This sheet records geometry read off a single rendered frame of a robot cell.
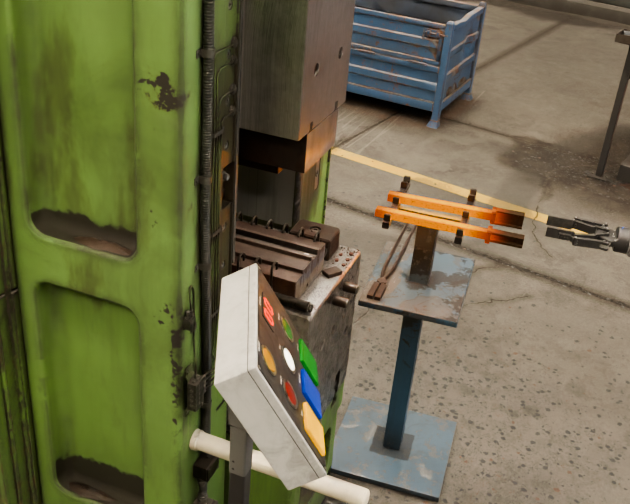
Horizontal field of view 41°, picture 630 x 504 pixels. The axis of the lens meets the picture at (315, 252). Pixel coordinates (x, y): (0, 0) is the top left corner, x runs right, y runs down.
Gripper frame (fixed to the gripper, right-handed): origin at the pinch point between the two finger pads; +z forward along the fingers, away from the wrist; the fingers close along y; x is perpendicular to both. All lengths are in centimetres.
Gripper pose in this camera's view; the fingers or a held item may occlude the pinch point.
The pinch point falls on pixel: (556, 227)
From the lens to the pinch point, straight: 254.4
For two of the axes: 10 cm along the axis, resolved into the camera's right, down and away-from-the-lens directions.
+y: 2.7, -4.6, 8.5
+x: 0.8, -8.7, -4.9
